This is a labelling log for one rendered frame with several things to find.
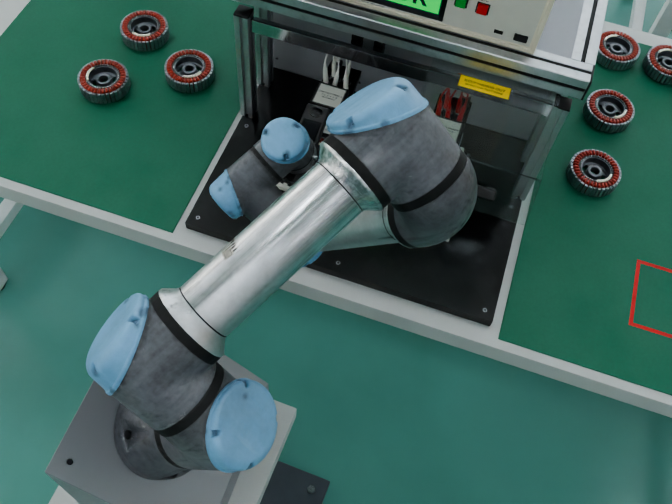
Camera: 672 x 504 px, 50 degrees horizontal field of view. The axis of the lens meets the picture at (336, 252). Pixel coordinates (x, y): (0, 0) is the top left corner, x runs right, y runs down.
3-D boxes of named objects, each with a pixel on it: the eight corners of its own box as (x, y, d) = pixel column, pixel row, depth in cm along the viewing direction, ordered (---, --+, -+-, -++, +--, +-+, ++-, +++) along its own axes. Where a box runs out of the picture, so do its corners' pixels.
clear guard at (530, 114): (525, 226, 122) (535, 206, 117) (389, 184, 125) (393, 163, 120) (556, 92, 139) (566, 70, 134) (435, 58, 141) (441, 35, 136)
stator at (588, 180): (555, 167, 162) (561, 157, 159) (595, 151, 165) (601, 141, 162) (585, 205, 157) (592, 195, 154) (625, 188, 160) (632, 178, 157)
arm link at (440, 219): (524, 203, 98) (315, 234, 137) (480, 143, 94) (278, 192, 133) (487, 266, 93) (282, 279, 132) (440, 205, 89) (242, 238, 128)
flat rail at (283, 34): (555, 119, 134) (560, 108, 132) (243, 29, 141) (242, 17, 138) (556, 115, 135) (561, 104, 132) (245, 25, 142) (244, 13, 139)
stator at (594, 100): (572, 110, 171) (577, 100, 168) (604, 91, 175) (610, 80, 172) (607, 141, 167) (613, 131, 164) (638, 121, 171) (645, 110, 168)
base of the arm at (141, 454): (167, 500, 107) (203, 504, 100) (93, 439, 102) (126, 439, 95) (220, 416, 116) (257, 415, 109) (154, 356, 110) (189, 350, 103)
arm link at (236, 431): (203, 488, 101) (262, 493, 91) (133, 432, 95) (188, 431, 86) (245, 415, 108) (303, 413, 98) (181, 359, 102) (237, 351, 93)
